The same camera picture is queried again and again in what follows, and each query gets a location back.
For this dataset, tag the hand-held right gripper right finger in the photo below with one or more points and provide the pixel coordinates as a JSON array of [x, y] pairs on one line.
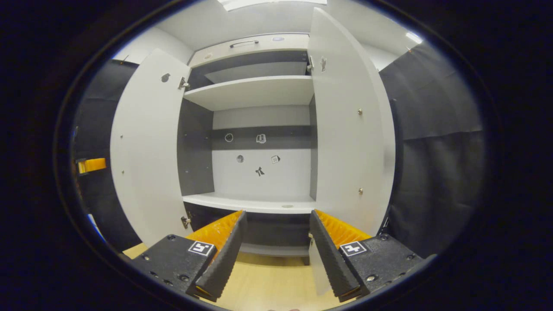
[[330, 255]]

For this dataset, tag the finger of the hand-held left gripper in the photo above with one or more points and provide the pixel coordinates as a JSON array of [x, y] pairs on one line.
[[93, 165]]

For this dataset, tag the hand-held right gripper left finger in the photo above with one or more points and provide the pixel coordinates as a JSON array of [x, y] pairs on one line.
[[227, 255]]

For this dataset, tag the beige double-door shoe cabinet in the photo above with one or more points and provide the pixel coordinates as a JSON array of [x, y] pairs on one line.
[[194, 147]]

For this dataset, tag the metal door hinge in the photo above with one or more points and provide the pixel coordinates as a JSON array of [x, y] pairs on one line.
[[183, 84], [309, 64], [186, 222]]

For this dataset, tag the white cabinet base shelf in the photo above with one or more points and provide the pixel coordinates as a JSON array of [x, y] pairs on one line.
[[246, 203]]

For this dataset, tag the beige cabinet drawer front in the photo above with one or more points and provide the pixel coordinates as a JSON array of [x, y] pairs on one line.
[[268, 42]]

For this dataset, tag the black backdrop cloth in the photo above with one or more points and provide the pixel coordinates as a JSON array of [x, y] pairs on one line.
[[436, 151], [97, 129]]

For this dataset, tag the small ceiling light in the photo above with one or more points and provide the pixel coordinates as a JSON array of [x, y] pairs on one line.
[[414, 37]]

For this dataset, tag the long ceiling light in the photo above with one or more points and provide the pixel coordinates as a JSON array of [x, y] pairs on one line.
[[272, 3]]

